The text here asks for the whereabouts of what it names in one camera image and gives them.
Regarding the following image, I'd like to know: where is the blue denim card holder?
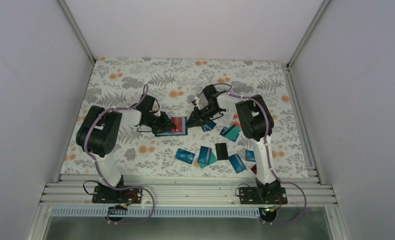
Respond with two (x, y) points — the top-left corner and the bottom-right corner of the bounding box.
(154, 119), (188, 137)

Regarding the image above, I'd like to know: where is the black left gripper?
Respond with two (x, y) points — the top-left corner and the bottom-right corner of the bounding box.
(143, 111), (176, 134)

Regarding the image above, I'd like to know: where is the floral patterned table mat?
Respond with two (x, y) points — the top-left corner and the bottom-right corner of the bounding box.
(75, 57), (308, 178)

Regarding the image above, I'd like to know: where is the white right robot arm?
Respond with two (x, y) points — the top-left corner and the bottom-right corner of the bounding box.
(186, 84), (281, 204)

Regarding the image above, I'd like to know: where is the black card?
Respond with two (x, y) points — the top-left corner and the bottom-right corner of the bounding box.
(215, 142), (229, 161)

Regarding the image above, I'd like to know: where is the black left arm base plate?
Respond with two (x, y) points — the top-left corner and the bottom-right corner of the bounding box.
(91, 185), (143, 204)

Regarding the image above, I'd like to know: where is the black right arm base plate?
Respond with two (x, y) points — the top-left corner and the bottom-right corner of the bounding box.
(237, 186), (288, 205)

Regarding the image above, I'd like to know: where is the teal green card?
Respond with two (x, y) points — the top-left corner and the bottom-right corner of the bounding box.
(223, 124), (241, 140)

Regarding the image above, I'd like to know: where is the blue card with silver stripe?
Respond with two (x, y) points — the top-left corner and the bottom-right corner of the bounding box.
(201, 121), (217, 133)

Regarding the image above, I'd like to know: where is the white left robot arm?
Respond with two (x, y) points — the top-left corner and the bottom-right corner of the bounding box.
(76, 94), (177, 203)

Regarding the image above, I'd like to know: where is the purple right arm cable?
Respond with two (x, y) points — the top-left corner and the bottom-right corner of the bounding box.
(214, 82), (308, 226)

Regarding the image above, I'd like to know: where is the blue card under teal card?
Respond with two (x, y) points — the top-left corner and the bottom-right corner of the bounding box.
(220, 124), (241, 143)

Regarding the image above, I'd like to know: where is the teal card in pile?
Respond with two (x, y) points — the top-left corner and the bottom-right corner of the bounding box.
(199, 152), (217, 169)

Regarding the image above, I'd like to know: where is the aluminium rail frame front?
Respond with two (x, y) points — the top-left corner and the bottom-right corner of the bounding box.
(39, 174), (338, 207)

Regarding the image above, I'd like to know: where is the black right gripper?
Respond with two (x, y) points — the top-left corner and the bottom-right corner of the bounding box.
(186, 104), (223, 128)

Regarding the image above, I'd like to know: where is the blue card right of pile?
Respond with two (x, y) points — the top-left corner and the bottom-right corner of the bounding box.
(228, 153), (247, 174)

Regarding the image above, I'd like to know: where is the red card lower right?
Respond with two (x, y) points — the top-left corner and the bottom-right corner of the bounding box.
(251, 164), (258, 175)

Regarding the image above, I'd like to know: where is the blue striped card pile centre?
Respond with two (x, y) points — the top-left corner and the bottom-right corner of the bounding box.
(197, 146), (212, 165)

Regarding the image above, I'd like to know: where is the blue card with logo centre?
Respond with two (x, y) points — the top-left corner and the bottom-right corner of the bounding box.
(174, 148), (196, 164)

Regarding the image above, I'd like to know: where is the red card pile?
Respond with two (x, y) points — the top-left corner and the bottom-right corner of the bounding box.
(171, 116), (187, 135)

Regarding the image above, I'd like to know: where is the blue card lower right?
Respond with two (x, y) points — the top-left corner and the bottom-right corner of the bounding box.
(245, 150), (256, 162)

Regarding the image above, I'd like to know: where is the grey slotted cable duct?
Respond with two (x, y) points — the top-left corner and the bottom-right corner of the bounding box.
(49, 206), (273, 219)

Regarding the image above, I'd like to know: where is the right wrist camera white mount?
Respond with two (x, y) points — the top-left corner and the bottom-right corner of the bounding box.
(191, 95), (201, 107)

